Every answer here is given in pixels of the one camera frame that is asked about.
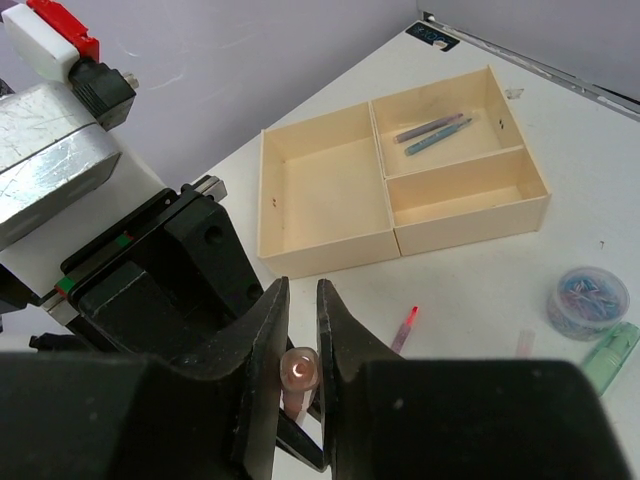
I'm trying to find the left paperclip jar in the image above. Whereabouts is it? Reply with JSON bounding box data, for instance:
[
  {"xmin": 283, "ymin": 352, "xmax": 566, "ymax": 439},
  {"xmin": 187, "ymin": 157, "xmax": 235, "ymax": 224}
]
[{"xmin": 546, "ymin": 266, "xmax": 630, "ymax": 341}]

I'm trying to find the pink highlighter pen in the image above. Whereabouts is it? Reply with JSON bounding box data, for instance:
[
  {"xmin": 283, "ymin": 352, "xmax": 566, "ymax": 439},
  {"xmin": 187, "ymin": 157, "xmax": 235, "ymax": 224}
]
[{"xmin": 391, "ymin": 306, "xmax": 419, "ymax": 354}]

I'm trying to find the blue pen in box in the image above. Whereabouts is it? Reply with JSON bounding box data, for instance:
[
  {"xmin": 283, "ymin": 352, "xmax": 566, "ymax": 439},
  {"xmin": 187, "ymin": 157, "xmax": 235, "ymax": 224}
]
[{"xmin": 404, "ymin": 118, "xmax": 473, "ymax": 156}]

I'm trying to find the orange highlighter pen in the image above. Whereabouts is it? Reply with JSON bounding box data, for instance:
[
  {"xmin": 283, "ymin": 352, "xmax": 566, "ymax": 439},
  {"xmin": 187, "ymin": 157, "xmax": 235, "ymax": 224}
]
[{"xmin": 280, "ymin": 347, "xmax": 320, "ymax": 421}]

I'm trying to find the green correction tape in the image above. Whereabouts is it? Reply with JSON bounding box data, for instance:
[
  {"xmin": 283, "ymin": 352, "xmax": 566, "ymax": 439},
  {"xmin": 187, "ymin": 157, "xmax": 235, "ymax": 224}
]
[{"xmin": 581, "ymin": 322, "xmax": 639, "ymax": 397}]

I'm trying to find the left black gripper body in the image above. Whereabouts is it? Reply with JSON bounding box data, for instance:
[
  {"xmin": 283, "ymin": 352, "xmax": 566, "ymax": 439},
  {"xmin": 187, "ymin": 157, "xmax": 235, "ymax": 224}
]
[{"xmin": 29, "ymin": 175, "xmax": 264, "ymax": 360}]

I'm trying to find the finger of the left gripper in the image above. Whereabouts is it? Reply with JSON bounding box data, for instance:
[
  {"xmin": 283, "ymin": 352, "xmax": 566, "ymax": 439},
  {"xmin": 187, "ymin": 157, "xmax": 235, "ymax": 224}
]
[
  {"xmin": 307, "ymin": 399, "xmax": 322, "ymax": 421},
  {"xmin": 276, "ymin": 417, "xmax": 326, "ymax": 471}
]

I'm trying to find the purple pen in box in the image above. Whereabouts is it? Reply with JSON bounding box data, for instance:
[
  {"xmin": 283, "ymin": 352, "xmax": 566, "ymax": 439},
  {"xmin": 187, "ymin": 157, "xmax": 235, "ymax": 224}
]
[{"xmin": 394, "ymin": 113, "xmax": 463, "ymax": 144}]

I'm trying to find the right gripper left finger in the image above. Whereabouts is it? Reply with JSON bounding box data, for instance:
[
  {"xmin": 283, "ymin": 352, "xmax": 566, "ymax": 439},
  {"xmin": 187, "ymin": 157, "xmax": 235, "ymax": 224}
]
[{"xmin": 1, "ymin": 277, "xmax": 289, "ymax": 479}]

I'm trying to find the beige compartment box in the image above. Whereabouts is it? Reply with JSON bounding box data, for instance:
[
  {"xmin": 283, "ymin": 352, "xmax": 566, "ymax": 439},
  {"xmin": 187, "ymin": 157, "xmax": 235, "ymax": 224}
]
[{"xmin": 257, "ymin": 68, "xmax": 551, "ymax": 278}]

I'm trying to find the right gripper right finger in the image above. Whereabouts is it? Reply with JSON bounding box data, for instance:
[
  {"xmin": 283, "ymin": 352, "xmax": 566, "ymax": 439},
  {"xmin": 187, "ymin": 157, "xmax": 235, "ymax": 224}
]
[{"xmin": 317, "ymin": 279, "xmax": 631, "ymax": 479}]

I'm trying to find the left black corner label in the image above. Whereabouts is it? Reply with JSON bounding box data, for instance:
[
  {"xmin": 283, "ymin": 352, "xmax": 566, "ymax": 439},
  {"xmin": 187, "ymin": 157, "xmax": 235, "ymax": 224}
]
[{"xmin": 405, "ymin": 22, "xmax": 460, "ymax": 52}]

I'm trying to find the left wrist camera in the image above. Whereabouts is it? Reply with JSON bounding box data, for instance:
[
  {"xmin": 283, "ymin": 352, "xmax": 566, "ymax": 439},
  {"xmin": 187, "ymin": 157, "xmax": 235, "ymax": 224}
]
[{"xmin": 1, "ymin": 1, "xmax": 165, "ymax": 297}]

